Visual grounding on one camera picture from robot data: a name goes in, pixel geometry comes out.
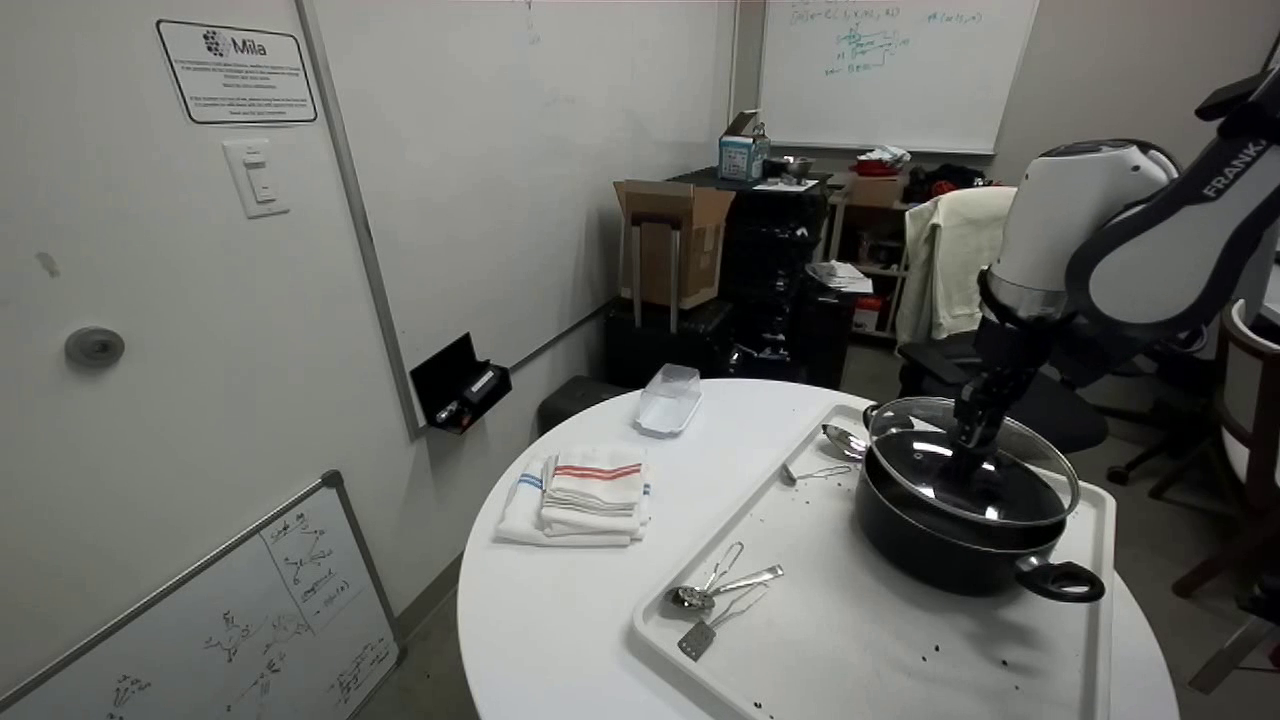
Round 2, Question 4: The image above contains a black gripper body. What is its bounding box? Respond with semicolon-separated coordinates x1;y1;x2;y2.
966;273;1063;415

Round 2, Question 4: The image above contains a glass pot lid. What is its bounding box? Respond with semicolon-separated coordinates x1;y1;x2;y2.
865;397;1082;539

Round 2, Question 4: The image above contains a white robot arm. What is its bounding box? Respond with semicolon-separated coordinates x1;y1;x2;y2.
958;68;1280;453

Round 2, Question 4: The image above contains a black cooking pot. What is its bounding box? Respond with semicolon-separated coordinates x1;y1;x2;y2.
851;401;1110;609

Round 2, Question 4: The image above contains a metal spoon on tray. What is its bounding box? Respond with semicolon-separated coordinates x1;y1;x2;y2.
820;421;865;465

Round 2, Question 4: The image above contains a white plastic tray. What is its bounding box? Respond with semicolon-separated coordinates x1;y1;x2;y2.
628;402;1118;720

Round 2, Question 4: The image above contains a black marker tray holder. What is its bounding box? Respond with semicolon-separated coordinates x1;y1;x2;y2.
409;334;511;433

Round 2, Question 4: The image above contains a black office chair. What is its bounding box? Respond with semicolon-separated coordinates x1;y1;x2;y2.
899;332;1110;453

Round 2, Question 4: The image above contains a cream cloth on chair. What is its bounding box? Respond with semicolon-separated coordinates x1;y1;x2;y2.
895;186;1011;344

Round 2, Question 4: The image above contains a black filing cabinet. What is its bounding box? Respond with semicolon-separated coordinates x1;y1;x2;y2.
726;186;827;382

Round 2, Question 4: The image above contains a blue tissue box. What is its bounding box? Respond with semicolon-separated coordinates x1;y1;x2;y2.
715;107;767;183

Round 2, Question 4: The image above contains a cardboard box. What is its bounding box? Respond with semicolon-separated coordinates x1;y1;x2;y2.
618;178;731;310

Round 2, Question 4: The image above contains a folded white striped towel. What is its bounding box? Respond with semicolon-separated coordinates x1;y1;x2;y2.
495;453;652;549

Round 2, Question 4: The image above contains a small leaning whiteboard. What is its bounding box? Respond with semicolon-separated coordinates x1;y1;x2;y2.
0;470;401;720

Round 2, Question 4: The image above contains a round grey door stopper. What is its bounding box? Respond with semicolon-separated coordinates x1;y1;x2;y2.
65;324;126;373

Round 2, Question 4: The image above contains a wall whiteboard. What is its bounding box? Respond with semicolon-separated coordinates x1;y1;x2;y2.
759;0;1040;154

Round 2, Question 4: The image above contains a white light switch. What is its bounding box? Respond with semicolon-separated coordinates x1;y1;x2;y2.
223;138;287;220

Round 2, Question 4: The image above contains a wall notice sign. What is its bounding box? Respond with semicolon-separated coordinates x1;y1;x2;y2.
158;20;318;125

